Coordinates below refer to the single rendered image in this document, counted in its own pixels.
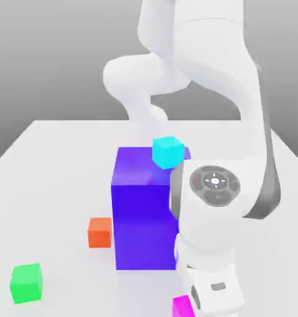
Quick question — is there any small cyan cube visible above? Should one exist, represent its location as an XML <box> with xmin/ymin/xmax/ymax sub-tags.
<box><xmin>151</xmin><ymin>135</ymin><xmax>185</xmax><ymax>171</ymax></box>

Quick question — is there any small orange cube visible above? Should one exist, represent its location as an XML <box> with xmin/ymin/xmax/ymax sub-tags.
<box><xmin>87</xmin><ymin>217</ymin><xmax>113</xmax><ymax>249</ymax></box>

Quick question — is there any small magenta cube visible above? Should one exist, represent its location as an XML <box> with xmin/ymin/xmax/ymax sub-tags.
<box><xmin>172</xmin><ymin>294</ymin><xmax>197</xmax><ymax>317</ymax></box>

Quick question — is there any small green cube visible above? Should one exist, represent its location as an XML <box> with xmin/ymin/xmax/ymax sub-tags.
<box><xmin>9</xmin><ymin>263</ymin><xmax>44</xmax><ymax>305</ymax></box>

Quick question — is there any large purple box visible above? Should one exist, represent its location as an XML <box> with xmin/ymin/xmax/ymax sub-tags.
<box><xmin>111</xmin><ymin>146</ymin><xmax>192</xmax><ymax>271</ymax></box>

